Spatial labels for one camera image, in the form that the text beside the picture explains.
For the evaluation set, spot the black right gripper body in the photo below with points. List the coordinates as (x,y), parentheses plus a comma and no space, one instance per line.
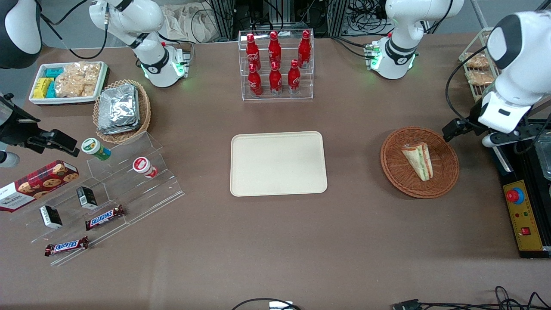
(16,128)

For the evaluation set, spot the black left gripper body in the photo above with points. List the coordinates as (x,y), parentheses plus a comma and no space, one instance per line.
(472,118)

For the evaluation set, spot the triangle sandwich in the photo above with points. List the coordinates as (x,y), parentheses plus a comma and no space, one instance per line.
(417,161)

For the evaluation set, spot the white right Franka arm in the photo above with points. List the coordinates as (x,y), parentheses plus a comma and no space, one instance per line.
(150,64)

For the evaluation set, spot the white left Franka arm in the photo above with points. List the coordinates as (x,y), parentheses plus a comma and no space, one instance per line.
(521,56)

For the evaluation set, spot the white rectangular snack tray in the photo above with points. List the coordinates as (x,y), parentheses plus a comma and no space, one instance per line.
(64,100)

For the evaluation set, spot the round brown wicker basket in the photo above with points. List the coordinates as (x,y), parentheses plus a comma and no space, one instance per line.
(396,172)

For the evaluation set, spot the light oval wicker basket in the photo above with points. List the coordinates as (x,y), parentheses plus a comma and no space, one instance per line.
(145,112)

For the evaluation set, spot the beige plastic tray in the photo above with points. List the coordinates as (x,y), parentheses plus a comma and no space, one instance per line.
(277,163)

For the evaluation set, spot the green lid snack cup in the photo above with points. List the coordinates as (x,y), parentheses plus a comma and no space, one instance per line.
(94,147)

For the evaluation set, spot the clear bag of pastry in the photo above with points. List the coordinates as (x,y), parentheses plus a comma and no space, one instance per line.
(480,78)
(477,60)

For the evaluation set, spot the red Walkers cookie box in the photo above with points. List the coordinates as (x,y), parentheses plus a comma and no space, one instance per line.
(38,184)

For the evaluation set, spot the yellow snack packet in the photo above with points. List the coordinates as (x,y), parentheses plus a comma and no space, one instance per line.
(41,88)

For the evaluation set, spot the teal snack packet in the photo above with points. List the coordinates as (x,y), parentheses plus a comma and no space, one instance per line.
(51,90)
(54,72)

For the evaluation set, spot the small black box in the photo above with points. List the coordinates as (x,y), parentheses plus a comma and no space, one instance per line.
(51,216)
(87,197)

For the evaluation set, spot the black machine housing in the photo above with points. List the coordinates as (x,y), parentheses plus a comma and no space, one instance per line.
(512,163)

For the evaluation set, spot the clear bag of crackers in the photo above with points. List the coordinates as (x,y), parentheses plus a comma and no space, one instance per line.
(77,79)

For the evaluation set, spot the silver foil packet stack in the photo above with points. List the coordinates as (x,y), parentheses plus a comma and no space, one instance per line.
(118,108)

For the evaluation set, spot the Snickers chocolate bar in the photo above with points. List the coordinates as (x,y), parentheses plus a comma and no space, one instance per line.
(66,246)
(104,217)

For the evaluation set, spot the red lid snack cup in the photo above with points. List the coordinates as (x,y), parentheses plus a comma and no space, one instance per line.
(143,165)

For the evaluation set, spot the clear plastic container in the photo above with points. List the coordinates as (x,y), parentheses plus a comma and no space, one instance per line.
(543,155)

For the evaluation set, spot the clear acrylic step stand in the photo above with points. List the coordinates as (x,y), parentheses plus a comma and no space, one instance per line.
(142,198)

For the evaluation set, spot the grey metal pole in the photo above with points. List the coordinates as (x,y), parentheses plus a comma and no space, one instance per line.
(543,4)
(478,13)

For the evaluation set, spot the yellow control panel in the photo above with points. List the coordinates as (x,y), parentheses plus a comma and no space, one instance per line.
(523,224)

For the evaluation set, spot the red cola bottle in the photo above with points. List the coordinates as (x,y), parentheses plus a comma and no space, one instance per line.
(276,81)
(255,82)
(274,47)
(304,47)
(252,49)
(294,78)

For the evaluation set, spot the beige cloth bag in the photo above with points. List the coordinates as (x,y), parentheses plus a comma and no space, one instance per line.
(185,21)

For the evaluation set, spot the clear acrylic bottle rack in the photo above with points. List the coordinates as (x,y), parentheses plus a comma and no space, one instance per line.
(284,97)

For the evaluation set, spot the white plug device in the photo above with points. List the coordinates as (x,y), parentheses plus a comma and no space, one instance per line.
(280,305)

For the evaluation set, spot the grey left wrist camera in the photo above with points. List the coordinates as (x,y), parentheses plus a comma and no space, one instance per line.
(497,140)

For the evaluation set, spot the grey aluminium frame post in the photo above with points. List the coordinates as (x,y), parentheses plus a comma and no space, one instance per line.
(221,17)
(338,17)

